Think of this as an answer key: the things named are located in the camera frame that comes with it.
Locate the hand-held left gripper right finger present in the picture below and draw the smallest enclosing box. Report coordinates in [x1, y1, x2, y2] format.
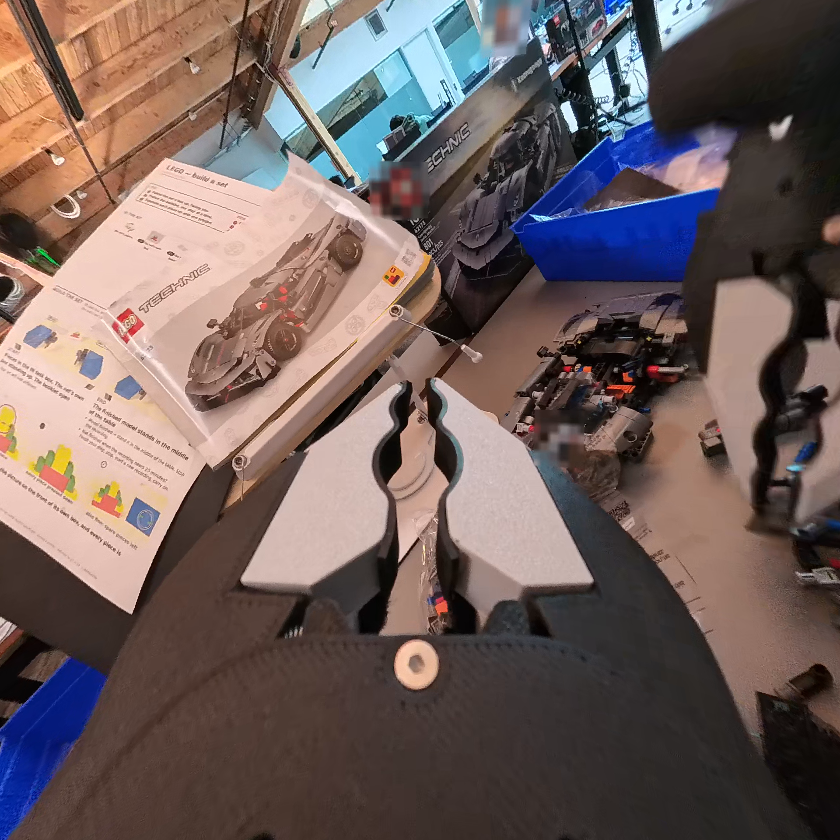
[428, 377, 595, 624]

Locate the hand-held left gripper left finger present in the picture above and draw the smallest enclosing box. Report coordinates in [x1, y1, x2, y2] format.
[241, 382, 406, 626]

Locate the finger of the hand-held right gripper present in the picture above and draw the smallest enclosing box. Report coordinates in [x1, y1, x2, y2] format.
[810, 331, 840, 421]
[704, 272, 829, 519]

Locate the plastic bag of lego parts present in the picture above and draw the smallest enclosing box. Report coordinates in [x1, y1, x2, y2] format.
[407, 446, 711, 635]

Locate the lego car chassis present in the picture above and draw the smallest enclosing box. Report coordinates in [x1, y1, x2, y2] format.
[500, 290, 698, 462]

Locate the dark lego set box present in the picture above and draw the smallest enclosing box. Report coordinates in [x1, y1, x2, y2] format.
[379, 39, 580, 330]

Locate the brown cardboard piece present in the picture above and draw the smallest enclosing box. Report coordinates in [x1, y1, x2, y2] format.
[583, 166, 685, 212]

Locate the blue plastic bin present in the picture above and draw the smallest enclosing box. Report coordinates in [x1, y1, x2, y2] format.
[0, 658, 110, 823]
[511, 121, 724, 284]

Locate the white book stand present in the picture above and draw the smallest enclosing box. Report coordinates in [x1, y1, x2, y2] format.
[220, 256, 488, 527]

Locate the black metal pole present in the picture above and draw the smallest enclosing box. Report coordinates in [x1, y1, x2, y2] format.
[630, 0, 665, 88]

